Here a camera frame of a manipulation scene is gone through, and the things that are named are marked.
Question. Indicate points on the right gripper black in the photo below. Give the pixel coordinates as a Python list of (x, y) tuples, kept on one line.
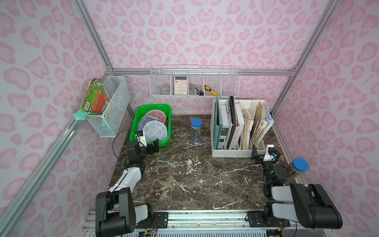
[(259, 155)]

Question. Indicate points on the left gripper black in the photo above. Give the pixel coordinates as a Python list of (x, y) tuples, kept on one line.
[(150, 147)]

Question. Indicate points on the purple mesh laundry bag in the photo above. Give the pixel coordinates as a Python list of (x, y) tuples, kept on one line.
[(152, 128)]

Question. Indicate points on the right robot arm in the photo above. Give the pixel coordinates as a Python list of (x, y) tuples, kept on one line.
[(308, 205)]

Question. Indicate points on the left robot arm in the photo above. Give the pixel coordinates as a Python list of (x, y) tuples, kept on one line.
[(115, 212)]

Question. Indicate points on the pink mesh laundry bag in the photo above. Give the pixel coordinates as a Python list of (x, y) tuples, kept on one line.
[(160, 115)]

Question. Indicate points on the blue lid jar right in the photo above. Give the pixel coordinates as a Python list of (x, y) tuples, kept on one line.
[(296, 167)]

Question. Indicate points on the beige paper stack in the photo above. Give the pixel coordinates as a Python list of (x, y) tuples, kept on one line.
[(248, 124)]

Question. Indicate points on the pink white book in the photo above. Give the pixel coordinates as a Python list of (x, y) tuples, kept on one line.
[(240, 126)]

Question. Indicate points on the white file organizer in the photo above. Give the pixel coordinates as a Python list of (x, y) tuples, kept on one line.
[(237, 152)]

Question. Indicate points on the black binder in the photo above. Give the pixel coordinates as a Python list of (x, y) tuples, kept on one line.
[(233, 121)]

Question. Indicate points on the blue lid pencil jar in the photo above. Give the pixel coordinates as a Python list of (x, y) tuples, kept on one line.
[(196, 124)]

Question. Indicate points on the clear tape roll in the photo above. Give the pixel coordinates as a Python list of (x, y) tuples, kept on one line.
[(165, 91)]

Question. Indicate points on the green folder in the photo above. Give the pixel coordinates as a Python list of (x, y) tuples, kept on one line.
[(216, 123)]

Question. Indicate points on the white calculator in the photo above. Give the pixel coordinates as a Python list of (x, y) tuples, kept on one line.
[(181, 85)]

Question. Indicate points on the green red booklet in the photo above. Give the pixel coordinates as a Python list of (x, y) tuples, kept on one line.
[(96, 98)]

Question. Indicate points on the mint green star hook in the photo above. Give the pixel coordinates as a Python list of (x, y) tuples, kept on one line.
[(80, 115)]

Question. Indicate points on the yellow black utility knife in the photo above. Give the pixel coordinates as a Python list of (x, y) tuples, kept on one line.
[(210, 90)]

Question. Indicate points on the white mesh wall basket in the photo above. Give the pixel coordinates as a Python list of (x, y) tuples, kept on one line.
[(108, 123)]

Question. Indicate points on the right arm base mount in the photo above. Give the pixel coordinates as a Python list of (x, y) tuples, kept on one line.
[(262, 219)]

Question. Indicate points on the white wire wall shelf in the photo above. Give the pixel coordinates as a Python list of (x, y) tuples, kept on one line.
[(224, 80)]

